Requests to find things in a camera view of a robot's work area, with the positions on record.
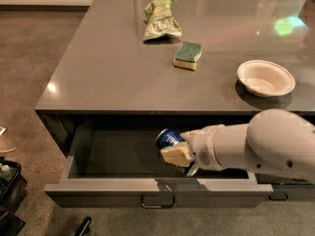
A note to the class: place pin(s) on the metal drawer handle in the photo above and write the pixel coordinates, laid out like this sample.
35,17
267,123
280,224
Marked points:
157,202

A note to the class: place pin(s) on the white paper bowl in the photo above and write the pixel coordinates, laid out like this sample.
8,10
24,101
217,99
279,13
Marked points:
265,78

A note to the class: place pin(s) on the open grey top drawer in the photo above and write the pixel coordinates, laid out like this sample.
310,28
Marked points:
115,168

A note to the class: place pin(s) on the green yellow sponge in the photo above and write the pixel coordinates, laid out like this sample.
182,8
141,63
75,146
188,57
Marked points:
188,55

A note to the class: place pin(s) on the black bin with bottle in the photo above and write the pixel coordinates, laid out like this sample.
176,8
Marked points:
12,190

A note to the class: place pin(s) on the black object on floor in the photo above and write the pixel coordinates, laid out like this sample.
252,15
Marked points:
84,228

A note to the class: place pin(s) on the blue pepsi can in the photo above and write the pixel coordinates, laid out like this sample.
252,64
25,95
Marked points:
168,138

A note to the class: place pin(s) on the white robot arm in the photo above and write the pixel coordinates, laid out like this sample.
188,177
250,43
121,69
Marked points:
275,142

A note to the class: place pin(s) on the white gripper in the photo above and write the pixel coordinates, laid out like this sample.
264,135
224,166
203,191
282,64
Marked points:
202,146

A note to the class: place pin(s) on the dark lower right drawers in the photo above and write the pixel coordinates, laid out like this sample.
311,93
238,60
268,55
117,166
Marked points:
288,189

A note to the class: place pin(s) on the green chip bag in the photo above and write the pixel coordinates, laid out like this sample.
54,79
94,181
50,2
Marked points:
160,20

